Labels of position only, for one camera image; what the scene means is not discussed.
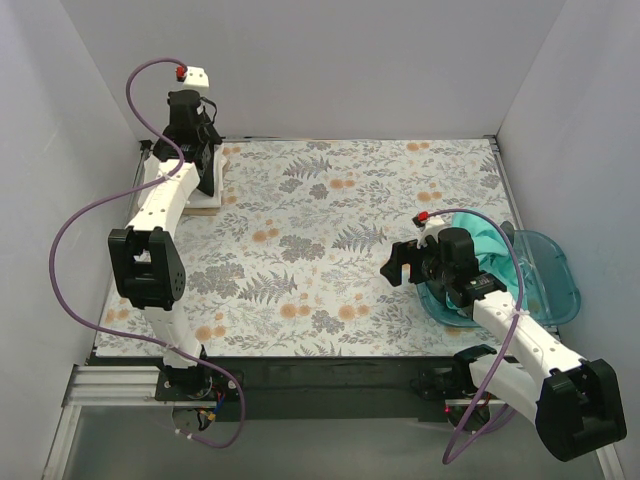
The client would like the black t-shirt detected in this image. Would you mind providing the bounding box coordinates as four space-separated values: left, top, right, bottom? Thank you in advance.
193 141 222 197

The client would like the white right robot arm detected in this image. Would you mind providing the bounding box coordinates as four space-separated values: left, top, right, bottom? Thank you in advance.
380 227 627 461

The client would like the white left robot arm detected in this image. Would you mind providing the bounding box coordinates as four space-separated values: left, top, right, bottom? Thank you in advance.
108 89 226 400

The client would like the teal t-shirt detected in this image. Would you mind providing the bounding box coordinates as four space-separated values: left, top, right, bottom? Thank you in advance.
441 212 519 298

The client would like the folded white t-shirt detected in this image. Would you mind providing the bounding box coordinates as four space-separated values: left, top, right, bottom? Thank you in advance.
136 144 231 211

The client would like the brown cardboard board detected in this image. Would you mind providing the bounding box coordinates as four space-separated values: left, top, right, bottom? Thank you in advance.
182 207 220 216

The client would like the teal plastic basket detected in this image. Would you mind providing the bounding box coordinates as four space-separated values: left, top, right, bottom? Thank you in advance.
417 230 581 328

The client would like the floral patterned table mat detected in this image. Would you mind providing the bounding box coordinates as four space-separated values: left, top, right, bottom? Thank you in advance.
97 138 557 358

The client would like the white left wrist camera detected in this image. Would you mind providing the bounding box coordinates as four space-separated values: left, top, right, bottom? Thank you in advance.
176 65 210 95

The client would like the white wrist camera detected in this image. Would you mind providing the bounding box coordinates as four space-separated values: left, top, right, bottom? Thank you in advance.
412 211 448 249
176 65 210 95

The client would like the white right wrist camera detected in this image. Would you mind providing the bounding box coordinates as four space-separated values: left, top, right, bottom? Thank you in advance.
412 211 448 249

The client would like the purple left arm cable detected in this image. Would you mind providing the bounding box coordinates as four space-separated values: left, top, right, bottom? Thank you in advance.
48 58 246 449

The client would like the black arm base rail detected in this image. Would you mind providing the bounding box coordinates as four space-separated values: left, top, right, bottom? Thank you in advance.
154 355 496 426

